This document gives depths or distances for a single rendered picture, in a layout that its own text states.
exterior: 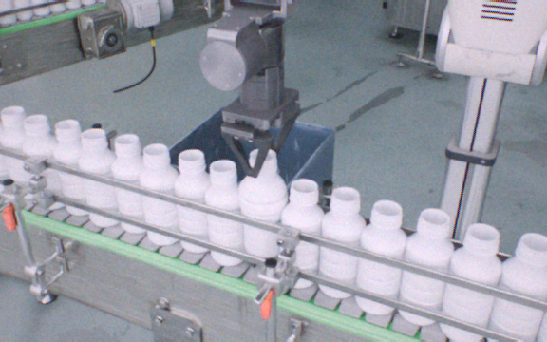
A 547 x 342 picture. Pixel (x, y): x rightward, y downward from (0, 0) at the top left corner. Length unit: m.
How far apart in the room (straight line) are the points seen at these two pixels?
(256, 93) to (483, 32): 0.63
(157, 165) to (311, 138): 0.63
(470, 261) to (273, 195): 0.27
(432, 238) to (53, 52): 1.69
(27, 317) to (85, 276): 1.32
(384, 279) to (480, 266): 0.13
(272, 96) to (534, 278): 0.38
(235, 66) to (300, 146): 0.84
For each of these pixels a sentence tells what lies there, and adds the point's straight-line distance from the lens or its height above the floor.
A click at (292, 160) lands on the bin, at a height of 0.84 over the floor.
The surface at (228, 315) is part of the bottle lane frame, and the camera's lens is 0.94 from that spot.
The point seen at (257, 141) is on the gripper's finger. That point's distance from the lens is 0.72.
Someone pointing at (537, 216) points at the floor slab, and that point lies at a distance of 2.96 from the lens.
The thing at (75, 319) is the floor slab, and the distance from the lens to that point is 2.34.
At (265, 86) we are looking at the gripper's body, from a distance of 0.72.
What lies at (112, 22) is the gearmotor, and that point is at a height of 0.97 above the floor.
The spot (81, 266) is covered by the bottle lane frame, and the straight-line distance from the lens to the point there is 1.09.
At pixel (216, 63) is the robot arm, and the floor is 1.37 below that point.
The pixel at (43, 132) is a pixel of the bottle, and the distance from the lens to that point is 1.04.
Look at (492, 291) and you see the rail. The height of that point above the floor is 1.11.
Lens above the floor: 1.60
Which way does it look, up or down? 32 degrees down
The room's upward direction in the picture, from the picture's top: straight up
